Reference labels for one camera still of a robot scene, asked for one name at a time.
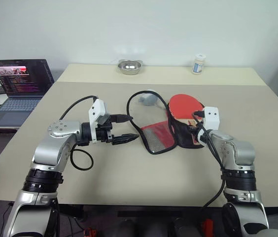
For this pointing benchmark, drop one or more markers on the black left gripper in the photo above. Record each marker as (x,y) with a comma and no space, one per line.
(103,134)

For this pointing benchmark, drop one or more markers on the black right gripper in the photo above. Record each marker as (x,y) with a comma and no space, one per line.
(196,130)

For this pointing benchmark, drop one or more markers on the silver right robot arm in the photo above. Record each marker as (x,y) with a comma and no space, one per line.
(242,150)

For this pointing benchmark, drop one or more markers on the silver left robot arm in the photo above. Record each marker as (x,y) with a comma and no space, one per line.
(55,148)

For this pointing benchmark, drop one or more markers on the red table tennis paddle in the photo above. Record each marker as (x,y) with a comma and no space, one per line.
(183,106)

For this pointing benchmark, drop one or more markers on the black mesh paddle case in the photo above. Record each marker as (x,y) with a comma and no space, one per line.
(153,138)

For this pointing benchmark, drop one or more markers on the beige table cover mat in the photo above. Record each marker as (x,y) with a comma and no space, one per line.
(129,177)

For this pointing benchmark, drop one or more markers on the stainless steel bowl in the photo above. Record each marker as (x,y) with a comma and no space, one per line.
(129,67)

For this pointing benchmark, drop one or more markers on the white plastic bottle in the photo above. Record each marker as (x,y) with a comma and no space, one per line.
(198,65)

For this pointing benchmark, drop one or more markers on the red plastic part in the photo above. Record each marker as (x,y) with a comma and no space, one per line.
(206,225)

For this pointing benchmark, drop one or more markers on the dark rounded shape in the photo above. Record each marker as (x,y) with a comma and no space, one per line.
(185,228)

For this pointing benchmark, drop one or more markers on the small red device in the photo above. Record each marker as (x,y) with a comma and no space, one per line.
(91,232)

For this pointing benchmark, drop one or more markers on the open grey laptop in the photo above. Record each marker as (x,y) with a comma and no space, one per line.
(20,81)

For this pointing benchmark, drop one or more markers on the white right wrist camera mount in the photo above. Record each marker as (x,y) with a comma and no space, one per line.
(211,118)

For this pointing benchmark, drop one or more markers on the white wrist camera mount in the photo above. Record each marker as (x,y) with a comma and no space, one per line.
(211,118)
(97,111)

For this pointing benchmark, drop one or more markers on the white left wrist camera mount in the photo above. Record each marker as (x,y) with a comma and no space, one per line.
(97,111)

